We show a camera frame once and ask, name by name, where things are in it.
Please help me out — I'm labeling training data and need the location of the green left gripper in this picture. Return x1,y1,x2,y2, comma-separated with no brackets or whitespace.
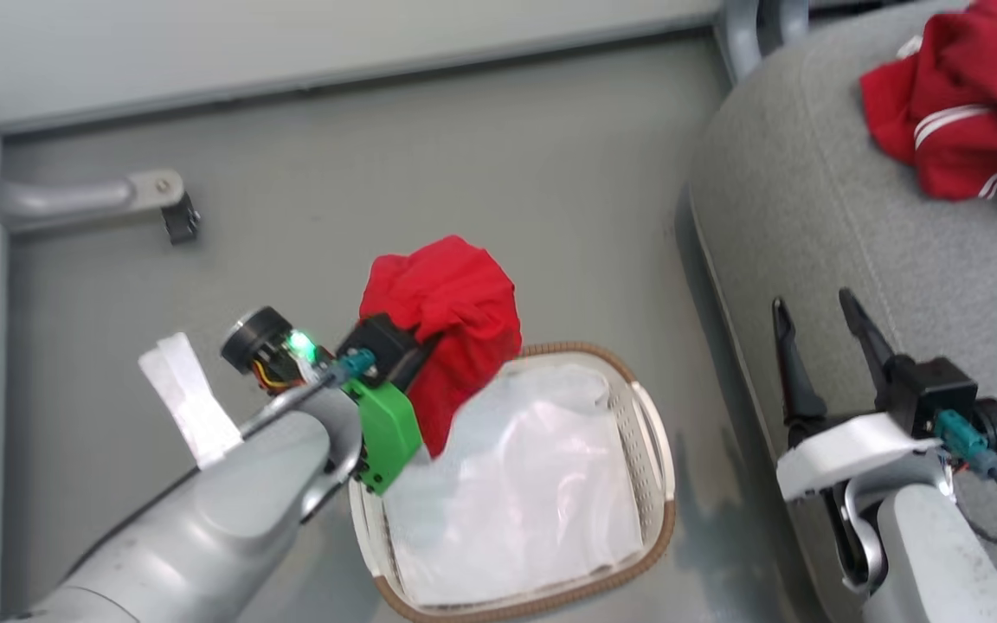
220,305,424,497

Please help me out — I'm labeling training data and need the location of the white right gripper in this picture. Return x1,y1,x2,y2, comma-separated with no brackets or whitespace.
770,287,997,504

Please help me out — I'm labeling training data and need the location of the plain red garment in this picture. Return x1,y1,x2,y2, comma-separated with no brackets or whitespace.
357,234,524,459

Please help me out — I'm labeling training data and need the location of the red white-striped jacket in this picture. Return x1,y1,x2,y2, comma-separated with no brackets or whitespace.
859,0,997,228

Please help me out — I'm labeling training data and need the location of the grey fabric sofa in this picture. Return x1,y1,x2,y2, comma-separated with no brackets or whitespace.
673,0,997,623

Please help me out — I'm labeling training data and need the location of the white basket liner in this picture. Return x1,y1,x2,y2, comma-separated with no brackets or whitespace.
381,361,646,607

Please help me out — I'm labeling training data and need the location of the white laundry basket brown rim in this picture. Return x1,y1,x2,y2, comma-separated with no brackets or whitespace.
346,341,678,623

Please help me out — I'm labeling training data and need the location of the black caster wheel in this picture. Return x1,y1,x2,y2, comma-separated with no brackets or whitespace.
160,191,202,246

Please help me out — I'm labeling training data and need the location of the grey double partition foot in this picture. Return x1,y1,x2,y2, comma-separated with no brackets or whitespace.
714,0,812,84

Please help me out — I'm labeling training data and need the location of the black cable teal connector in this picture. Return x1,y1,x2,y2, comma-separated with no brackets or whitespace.
934,409,997,577

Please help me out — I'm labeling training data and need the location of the grey partition bottom rail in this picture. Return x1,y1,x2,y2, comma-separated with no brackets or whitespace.
0,12,724,136

